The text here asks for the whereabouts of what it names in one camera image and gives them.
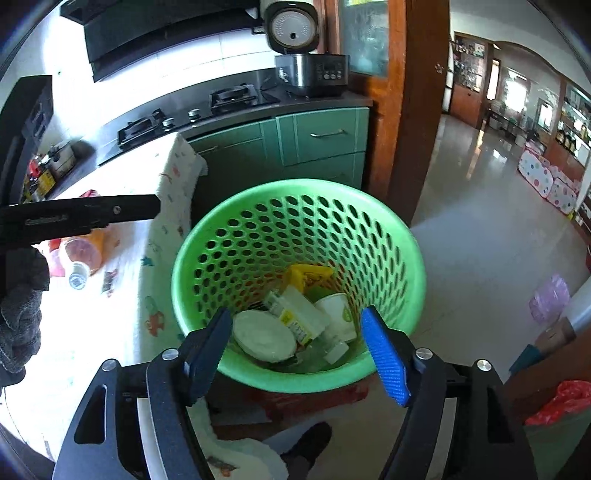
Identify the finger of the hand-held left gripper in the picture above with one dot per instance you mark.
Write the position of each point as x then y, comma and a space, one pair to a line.
92, 212

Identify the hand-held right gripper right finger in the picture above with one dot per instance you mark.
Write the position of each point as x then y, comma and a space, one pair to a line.
385, 360

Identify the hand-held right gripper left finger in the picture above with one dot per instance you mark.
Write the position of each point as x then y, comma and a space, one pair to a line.
210, 355

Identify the clear plastic bottle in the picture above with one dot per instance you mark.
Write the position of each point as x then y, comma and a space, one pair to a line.
336, 351

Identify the white plastic lid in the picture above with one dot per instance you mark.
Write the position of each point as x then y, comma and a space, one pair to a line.
263, 334

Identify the white paper cup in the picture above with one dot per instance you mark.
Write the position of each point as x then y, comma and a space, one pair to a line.
332, 314

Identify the white carton yellow label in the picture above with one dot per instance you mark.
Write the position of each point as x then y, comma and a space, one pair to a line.
300, 309

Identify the yellow snack packet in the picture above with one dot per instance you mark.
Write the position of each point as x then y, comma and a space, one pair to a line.
304, 274

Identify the green plastic wastebasket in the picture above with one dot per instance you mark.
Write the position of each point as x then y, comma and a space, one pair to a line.
300, 186

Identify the person's left hand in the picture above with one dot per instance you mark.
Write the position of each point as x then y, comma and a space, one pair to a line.
18, 323

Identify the orange label plastic bottle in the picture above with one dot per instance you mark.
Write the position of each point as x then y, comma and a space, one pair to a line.
85, 251

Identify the metal pot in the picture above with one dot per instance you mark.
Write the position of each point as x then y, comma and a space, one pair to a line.
62, 159

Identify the cluster of condiment bottles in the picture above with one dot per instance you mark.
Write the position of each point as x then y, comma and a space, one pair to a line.
39, 180

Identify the red stool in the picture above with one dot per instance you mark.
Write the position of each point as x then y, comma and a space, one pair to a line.
323, 401

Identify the white printed tablecloth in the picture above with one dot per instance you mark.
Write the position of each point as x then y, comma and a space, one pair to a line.
171, 184

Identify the person's black shoe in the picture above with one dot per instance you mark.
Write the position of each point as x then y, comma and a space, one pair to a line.
307, 447

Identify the black gas stove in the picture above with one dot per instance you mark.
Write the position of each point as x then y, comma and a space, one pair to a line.
184, 115

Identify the black range hood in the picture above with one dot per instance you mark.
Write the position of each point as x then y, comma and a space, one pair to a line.
161, 41

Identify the brown cardboard box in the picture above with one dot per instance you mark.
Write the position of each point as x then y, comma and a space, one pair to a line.
554, 341

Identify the red plastic bag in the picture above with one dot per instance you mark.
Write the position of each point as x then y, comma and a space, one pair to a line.
563, 401

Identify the green bin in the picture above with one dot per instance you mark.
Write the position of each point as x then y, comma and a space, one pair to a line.
563, 447

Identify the green kitchen cabinets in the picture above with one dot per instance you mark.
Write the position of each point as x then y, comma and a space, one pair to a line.
323, 152

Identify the wooden glass door cabinet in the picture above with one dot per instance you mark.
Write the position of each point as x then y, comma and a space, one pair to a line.
397, 138

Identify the dotted playpen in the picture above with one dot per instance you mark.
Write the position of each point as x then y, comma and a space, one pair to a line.
545, 177

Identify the black rice cooker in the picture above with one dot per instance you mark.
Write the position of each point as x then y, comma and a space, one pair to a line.
304, 74

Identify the wooden display cabinet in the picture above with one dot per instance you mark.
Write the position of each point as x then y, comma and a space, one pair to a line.
468, 92

